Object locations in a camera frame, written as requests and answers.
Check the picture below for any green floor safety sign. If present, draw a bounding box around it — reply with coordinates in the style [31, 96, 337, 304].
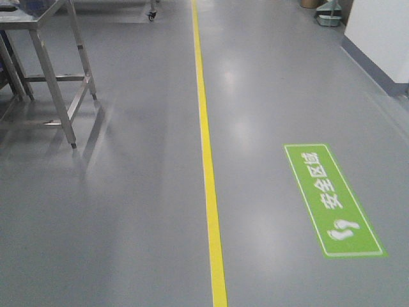
[284, 144, 387, 258]

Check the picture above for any green dustpan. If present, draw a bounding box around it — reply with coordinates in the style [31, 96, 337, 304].
[314, 0, 342, 27]

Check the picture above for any stainless steel table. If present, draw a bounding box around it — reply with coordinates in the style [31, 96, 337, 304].
[1, 0, 97, 149]

